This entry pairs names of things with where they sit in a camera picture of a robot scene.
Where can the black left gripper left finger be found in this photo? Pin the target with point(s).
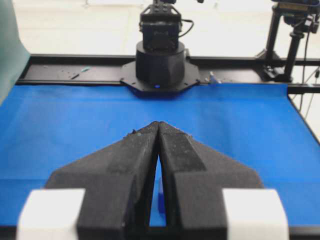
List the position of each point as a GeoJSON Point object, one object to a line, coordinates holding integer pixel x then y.
{"type": "Point", "coordinates": [101, 196]}

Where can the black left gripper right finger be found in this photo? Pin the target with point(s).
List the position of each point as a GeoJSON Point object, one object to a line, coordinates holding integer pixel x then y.
{"type": "Point", "coordinates": [210, 196]}

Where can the black camera tripod stand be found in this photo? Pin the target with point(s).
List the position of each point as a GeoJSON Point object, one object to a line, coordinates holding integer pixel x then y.
{"type": "Point", "coordinates": [302, 19]}

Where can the blue block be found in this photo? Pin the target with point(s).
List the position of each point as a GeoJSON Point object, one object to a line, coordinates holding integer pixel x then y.
{"type": "Point", "coordinates": [161, 197]}

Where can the black table frame rail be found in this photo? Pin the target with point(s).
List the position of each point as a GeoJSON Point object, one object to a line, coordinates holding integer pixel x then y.
{"type": "Point", "coordinates": [109, 70]}

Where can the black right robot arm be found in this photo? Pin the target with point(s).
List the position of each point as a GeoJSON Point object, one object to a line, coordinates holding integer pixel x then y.
{"type": "Point", "coordinates": [160, 63]}

